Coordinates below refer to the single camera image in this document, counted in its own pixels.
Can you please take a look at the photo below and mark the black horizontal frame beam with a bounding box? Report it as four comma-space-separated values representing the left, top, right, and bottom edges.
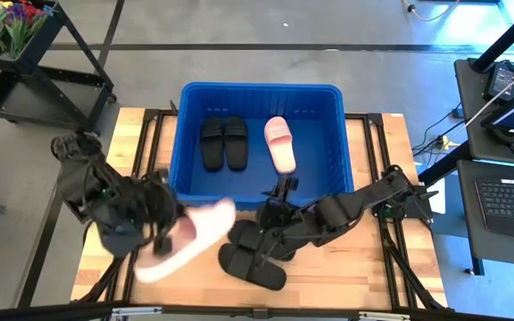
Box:
0, 301, 514, 321

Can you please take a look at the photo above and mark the black aluminium table frame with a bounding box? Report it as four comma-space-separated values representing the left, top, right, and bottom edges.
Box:
71, 100, 452, 321

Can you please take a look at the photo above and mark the light cable with black plug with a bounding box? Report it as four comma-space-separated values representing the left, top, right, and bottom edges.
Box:
400, 0, 461, 22

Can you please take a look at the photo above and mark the black desk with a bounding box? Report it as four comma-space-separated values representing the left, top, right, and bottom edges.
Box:
456, 159, 514, 270
453, 57, 514, 167

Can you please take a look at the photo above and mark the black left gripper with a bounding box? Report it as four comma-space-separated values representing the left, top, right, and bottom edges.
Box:
142, 177, 187, 258

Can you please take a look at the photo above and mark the black metal pole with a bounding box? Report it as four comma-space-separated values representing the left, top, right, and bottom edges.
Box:
470, 0, 514, 72
419, 141, 473, 186

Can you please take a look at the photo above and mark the black slide sandal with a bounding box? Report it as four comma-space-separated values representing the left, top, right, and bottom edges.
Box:
223, 116, 250, 172
199, 116, 226, 173
217, 243, 288, 292
227, 218, 297, 263

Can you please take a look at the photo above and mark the black utility cart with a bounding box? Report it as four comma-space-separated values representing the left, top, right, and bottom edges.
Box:
0, 0, 119, 133

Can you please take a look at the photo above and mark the black laptop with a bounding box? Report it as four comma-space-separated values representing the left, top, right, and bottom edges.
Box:
474, 177, 514, 244

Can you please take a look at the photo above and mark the small black display device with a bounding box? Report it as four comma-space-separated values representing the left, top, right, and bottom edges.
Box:
483, 61, 514, 103

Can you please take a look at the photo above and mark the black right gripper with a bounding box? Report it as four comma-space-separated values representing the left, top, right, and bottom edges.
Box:
248, 199, 296, 268

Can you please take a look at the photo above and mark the white closed-toe slipper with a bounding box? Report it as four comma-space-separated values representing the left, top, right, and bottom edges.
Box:
134, 197, 237, 284
263, 116, 297, 176

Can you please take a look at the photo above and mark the blue plastic bin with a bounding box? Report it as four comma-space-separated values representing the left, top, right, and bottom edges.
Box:
167, 81, 355, 211

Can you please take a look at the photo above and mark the silver frame bracket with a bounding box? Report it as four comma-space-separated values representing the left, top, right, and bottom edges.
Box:
111, 306, 163, 318
357, 310, 412, 321

